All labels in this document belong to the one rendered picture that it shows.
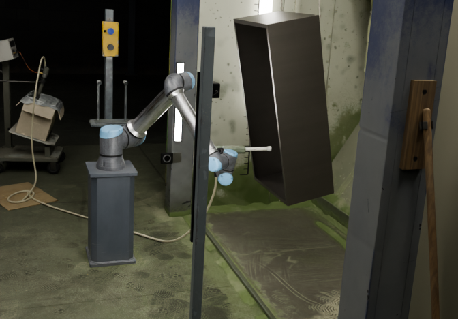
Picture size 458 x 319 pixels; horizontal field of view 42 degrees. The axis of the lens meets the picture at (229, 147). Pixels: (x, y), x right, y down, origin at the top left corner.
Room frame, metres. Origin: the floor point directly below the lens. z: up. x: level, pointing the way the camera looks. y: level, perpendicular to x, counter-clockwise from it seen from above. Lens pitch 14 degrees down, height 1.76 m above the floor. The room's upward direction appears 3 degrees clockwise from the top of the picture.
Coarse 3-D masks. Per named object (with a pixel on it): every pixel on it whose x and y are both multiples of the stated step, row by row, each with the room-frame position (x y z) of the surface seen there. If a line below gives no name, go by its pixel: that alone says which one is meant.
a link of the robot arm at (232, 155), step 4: (224, 152) 3.45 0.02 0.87; (228, 152) 3.43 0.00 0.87; (232, 152) 3.46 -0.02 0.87; (236, 152) 3.49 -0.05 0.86; (228, 156) 3.41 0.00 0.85; (232, 156) 3.43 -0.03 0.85; (236, 156) 3.45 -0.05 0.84; (232, 160) 3.43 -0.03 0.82; (232, 164) 3.44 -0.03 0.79; (224, 168) 3.44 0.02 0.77; (228, 168) 3.44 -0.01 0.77; (232, 168) 3.45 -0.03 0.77
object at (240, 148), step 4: (216, 148) 3.76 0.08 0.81; (224, 148) 3.77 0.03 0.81; (228, 148) 3.77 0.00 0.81; (232, 148) 3.77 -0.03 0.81; (236, 148) 3.78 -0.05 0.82; (240, 148) 3.78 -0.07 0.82; (244, 148) 3.78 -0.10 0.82; (248, 148) 3.80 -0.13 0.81; (252, 148) 3.81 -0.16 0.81; (256, 148) 3.81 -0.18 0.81; (260, 148) 3.82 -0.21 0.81; (264, 148) 3.82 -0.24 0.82; (268, 148) 3.82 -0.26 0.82; (240, 152) 3.78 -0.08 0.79; (244, 152) 3.79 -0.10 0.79; (216, 176) 3.79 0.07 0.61
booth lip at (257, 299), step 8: (208, 232) 4.18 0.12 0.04; (216, 248) 3.95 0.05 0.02; (224, 256) 3.78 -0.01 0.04; (232, 264) 3.65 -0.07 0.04; (240, 272) 3.54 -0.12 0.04; (240, 280) 3.47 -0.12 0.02; (248, 288) 3.33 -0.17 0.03; (256, 296) 3.23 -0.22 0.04; (264, 304) 3.14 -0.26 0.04; (264, 312) 3.08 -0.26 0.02
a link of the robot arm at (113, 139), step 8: (104, 128) 3.74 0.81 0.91; (112, 128) 3.74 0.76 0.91; (120, 128) 3.74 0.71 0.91; (104, 136) 3.69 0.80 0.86; (112, 136) 3.69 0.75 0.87; (120, 136) 3.72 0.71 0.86; (128, 136) 3.80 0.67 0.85; (104, 144) 3.69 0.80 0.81; (112, 144) 3.69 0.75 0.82; (120, 144) 3.72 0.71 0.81; (128, 144) 3.80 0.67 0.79; (104, 152) 3.69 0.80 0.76; (112, 152) 3.69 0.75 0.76; (120, 152) 3.72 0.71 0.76
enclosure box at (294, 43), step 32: (256, 32) 4.24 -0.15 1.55; (288, 32) 3.66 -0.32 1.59; (256, 64) 4.24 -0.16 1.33; (288, 64) 3.67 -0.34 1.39; (320, 64) 3.75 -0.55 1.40; (256, 96) 4.25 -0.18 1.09; (288, 96) 3.68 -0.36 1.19; (320, 96) 3.76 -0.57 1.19; (256, 128) 4.26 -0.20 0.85; (288, 128) 3.69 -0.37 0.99; (320, 128) 3.77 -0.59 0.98; (256, 160) 4.27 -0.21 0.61; (288, 160) 3.69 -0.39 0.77; (320, 160) 3.78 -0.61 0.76; (288, 192) 3.70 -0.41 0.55; (320, 192) 3.79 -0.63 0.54
